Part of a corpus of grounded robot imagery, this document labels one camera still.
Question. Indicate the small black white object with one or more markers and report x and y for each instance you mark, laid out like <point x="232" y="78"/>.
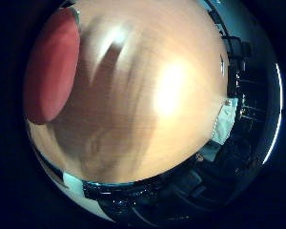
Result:
<point x="222" y="65"/>

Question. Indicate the black monitor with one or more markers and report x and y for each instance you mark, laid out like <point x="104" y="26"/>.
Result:
<point x="236" y="46"/>

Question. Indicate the white box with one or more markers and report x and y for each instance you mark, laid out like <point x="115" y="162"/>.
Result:
<point x="224" y="122"/>

